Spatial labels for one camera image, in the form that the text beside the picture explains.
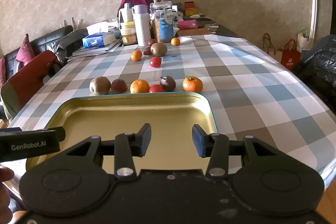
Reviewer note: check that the white paper bag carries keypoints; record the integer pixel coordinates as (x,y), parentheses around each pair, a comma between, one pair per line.
(304,43)

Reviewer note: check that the black leather sofa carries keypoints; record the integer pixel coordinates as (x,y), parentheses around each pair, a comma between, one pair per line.
(42,39)

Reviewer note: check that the blue tissue pack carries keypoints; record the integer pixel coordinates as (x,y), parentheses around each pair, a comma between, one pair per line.
(101,39)

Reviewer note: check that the red tomato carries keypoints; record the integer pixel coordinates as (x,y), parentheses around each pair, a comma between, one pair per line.
(157,88)
(155,62)

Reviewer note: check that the clear jar with blue packet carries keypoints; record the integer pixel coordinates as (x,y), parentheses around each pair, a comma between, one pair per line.
(163,24)

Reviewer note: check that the large tangerine with leaf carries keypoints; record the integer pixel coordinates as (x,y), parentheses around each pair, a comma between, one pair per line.
(192,84)

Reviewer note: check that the yellow lid glass jar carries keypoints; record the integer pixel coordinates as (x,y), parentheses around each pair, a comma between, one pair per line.
(128,33)

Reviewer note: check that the brown wooden board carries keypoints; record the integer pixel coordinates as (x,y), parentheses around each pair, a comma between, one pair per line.
(195,31)

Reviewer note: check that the blue grey checkered tablecloth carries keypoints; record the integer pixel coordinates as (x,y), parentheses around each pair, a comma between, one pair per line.
(236,82)

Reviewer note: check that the printed paper sheets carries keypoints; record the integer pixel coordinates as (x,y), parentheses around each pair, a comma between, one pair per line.
(78,56)

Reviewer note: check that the dark red cloth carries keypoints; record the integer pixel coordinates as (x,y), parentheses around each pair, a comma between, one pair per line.
(23,82)

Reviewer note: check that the brown paper bag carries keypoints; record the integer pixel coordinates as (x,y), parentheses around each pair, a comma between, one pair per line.
(269,45)

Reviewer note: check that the white paper cup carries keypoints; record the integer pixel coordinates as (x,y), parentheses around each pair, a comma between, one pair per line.
(127,14)

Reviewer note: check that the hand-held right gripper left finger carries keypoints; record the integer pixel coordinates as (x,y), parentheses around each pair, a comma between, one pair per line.
(144,140)

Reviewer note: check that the brown kiwi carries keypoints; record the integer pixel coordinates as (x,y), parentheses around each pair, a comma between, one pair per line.
(159,49)
(99,85)

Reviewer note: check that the red shopping bag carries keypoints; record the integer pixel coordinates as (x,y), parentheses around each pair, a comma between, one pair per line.
(290,54)

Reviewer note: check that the pink pencil case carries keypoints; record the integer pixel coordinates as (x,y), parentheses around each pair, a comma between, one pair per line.
(187,24)

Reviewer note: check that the gold metal tray teal rim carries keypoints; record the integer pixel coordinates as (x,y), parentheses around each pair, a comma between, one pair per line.
(118,119)

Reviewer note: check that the dark blue puffy jacket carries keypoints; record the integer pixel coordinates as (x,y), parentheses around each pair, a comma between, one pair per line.
(319,66)

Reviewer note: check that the red box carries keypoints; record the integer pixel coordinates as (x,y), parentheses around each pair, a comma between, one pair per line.
(189,5)

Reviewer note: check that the white thermos lavender lid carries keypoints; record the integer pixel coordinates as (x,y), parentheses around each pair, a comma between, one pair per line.
(141,26)

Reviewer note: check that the magenta cushion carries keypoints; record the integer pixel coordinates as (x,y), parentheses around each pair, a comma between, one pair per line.
(25,50)

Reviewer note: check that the dark grey jacket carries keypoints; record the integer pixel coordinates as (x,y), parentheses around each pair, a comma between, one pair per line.
(67,43)

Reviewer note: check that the yellow box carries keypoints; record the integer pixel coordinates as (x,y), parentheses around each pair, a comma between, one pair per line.
(189,12)

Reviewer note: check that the dark red passion fruit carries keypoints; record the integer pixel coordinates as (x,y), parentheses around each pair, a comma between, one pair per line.
(151,42)
(119,85)
(147,51)

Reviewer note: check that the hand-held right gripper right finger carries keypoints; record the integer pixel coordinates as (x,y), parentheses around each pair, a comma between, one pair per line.
(198,141)

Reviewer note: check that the dark purple stemmed passion fruit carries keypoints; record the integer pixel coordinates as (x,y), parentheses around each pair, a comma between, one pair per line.
(168,83)

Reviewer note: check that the teal paperback book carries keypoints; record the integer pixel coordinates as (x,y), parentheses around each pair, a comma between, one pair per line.
(97,48)

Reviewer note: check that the person's left hand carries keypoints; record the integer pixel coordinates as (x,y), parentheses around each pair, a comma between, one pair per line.
(6,174)

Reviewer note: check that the small orange tangerine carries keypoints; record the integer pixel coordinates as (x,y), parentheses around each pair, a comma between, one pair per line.
(136,55)
(175,41)

